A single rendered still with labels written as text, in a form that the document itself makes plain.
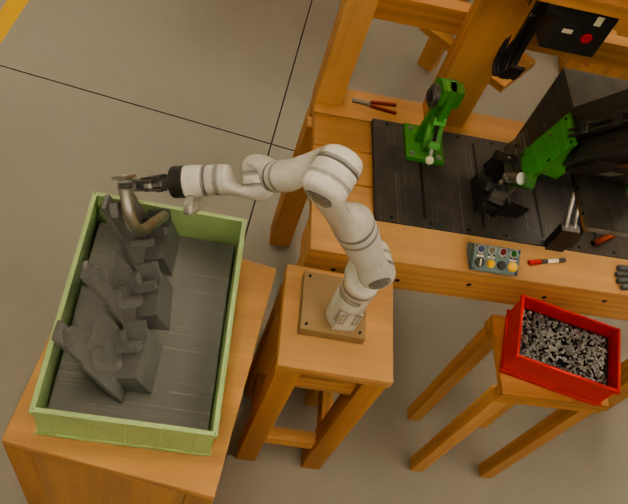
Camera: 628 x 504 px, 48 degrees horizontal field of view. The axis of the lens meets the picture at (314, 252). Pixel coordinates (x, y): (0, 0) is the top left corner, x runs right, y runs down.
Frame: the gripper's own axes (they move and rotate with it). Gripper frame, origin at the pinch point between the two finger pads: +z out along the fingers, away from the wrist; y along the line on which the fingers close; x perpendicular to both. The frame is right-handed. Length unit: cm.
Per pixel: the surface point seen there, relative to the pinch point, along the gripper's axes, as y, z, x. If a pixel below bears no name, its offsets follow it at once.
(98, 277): 13.0, 3.9, 19.1
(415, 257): -49, -65, 30
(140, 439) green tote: 10, 0, 59
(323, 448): -63, -32, 98
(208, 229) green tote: -31.9, -8.4, 16.4
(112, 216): 0.8, 4.4, 7.2
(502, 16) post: -64, -93, -38
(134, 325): 0.4, 2.4, 34.1
